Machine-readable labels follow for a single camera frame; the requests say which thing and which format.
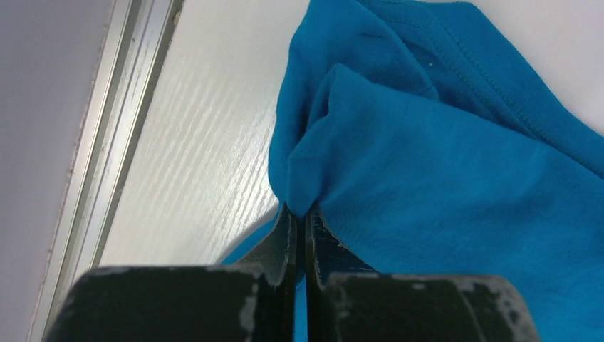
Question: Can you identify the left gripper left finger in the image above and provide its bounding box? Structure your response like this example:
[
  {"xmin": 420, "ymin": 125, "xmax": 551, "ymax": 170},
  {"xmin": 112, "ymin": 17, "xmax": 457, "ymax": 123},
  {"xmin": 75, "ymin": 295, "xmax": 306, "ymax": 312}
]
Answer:
[{"xmin": 46, "ymin": 207, "xmax": 298, "ymax": 341}]

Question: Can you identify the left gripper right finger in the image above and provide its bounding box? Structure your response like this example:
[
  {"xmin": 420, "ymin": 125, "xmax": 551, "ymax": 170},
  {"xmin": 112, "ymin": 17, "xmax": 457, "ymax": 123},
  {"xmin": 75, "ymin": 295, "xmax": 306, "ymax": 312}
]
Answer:
[{"xmin": 305, "ymin": 205, "xmax": 540, "ymax": 341}]

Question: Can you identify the blue t-shirt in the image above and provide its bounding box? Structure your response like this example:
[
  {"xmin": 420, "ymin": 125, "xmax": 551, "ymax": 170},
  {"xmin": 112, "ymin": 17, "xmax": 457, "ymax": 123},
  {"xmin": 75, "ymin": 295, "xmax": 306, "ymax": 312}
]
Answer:
[{"xmin": 219, "ymin": 0, "xmax": 604, "ymax": 342}]

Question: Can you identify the aluminium frame left post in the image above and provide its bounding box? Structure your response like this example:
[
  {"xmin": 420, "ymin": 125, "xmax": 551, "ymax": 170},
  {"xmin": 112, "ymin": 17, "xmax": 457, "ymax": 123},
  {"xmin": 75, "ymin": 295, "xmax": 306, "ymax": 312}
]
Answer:
[{"xmin": 28, "ymin": 1, "xmax": 183, "ymax": 341}]

